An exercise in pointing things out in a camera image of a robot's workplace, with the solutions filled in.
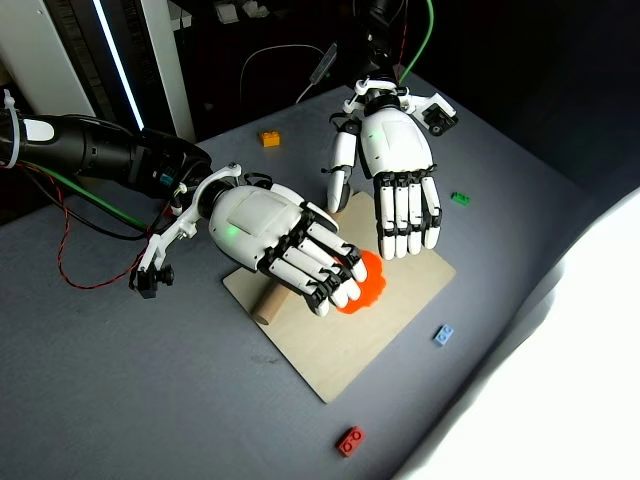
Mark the grey table cloth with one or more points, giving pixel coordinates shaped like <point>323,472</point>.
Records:
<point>150,400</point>

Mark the flat orange clay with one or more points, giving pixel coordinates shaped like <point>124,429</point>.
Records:
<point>375,280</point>

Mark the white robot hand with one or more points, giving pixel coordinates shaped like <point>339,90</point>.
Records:
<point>250,220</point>
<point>395,145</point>

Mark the light blue toy brick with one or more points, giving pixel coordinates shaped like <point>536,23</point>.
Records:
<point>443,335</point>

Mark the yellow toy brick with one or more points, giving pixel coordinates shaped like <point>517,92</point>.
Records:
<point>270,139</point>

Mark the white cabinet with light strip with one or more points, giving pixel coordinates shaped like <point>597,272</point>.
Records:
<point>40,65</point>

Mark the light wooden board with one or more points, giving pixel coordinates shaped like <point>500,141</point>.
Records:
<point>350,350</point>

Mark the red toy brick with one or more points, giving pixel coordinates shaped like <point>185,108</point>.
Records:
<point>351,441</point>

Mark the green toy brick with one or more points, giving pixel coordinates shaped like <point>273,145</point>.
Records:
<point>461,198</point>

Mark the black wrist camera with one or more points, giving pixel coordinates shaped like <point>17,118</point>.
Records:
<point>150,282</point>
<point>440,120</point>

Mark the wooden rolling pin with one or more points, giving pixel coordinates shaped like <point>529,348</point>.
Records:
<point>270,305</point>

